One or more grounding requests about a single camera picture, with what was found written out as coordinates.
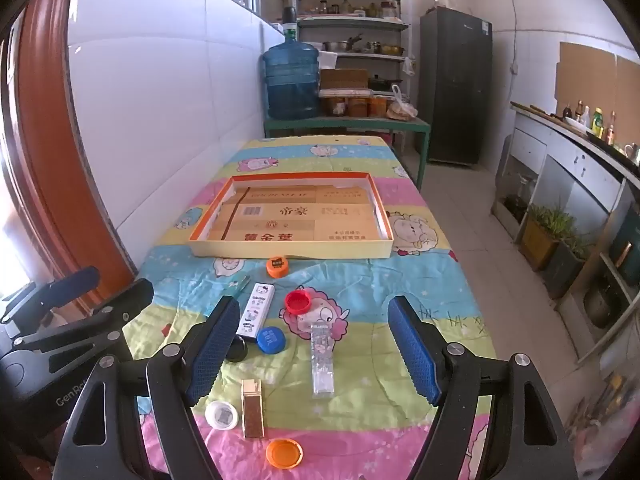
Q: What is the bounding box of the orange wooden door frame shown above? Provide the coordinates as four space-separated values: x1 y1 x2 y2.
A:
0 0 141 301

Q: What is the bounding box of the plastic bag of bread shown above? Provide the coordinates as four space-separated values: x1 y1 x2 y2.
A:
387 85 418 121

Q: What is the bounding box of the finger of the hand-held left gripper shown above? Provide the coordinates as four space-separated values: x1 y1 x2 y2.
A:
12 278 154 367
0 266 101 325

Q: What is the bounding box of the yellow planter with plants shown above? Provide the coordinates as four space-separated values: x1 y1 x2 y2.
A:
520 205 566 271

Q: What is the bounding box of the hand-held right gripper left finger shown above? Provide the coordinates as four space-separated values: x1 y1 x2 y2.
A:
59 296 242 480

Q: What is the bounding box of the cardboard sheet on wall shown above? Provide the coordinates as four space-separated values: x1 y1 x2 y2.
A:
554 41 640 116

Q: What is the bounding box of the clear plastic lighter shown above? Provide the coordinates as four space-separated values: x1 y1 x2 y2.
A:
310 322 336 398

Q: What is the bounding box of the white bottle cap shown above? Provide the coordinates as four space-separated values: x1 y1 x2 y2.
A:
205 400 240 431

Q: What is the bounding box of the green metal table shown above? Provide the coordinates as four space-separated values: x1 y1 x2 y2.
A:
264 115 432 191

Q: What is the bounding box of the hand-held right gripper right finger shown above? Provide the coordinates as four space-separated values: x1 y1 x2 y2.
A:
387 295 581 480

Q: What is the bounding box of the orange rimmed cardboard tray box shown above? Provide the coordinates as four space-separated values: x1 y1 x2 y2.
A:
187 171 396 260

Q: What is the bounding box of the red bottle cap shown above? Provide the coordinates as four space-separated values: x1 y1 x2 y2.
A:
284 290 313 315

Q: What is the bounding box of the brown cardboard box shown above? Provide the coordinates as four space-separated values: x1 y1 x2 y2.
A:
320 68 370 91

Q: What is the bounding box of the gold lighter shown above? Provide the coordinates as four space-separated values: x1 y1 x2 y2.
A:
241 378 266 438

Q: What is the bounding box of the dark grey refrigerator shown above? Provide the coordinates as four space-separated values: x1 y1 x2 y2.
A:
419 7 493 166

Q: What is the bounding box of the plain orange bottle cap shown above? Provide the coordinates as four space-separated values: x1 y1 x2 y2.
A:
266 438 297 470

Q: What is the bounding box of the dark planter with plants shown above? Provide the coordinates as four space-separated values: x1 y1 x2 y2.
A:
545 240 591 301

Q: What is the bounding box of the blue bottle cap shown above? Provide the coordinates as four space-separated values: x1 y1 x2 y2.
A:
256 326 288 352

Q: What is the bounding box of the white kitchen counter cabinet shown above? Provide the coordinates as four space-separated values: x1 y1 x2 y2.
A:
492 102 640 361

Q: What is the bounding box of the white cartoon print lighter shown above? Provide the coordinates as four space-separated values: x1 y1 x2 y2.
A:
238 282 275 338

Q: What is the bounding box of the blue water jug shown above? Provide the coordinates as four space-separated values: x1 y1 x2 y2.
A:
262 25 321 121

